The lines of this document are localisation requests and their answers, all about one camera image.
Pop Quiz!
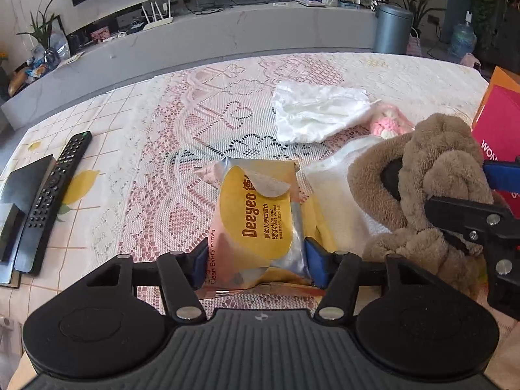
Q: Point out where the white plastic bag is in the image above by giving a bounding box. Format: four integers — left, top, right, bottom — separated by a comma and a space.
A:
271, 81, 374, 144

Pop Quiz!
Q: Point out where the lace tablecloth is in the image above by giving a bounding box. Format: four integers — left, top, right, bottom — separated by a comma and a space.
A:
1, 53, 488, 322

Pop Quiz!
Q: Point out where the yellow Deeyeo wet wipes pack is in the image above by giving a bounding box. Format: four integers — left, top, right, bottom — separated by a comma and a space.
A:
196, 157, 312, 292

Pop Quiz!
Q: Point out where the blue-grey trash bin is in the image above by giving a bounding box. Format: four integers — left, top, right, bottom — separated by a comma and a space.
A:
374, 5, 413, 55

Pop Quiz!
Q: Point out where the pastel striped handbag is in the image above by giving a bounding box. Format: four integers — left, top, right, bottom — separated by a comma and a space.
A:
406, 27, 422, 57

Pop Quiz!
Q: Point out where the white wifi router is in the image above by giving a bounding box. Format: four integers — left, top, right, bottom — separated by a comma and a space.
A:
141, 0, 174, 31

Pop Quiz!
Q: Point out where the orange cardboard box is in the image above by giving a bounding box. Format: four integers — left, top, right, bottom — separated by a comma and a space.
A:
471, 65, 520, 131

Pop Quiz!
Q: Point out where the pink white crochet doll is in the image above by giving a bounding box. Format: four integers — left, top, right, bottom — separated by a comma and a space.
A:
369, 101, 414, 139

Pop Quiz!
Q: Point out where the black TV remote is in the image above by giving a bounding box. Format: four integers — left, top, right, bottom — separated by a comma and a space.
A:
14, 131, 93, 276

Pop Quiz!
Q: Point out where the brown plush toy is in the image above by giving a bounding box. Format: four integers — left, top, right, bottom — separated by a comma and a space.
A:
347, 114, 506, 298

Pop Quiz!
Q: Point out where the yellow white cloth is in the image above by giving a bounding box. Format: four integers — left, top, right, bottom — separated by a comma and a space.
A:
301, 136, 388, 256

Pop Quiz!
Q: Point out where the water jug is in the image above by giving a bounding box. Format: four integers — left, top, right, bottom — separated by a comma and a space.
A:
449, 11, 477, 61

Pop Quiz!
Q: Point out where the small plant in vase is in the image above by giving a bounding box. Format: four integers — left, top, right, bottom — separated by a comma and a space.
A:
18, 0, 60, 71

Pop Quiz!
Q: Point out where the potted plant by bin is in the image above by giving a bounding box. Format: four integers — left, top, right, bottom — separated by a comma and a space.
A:
397, 0, 445, 37

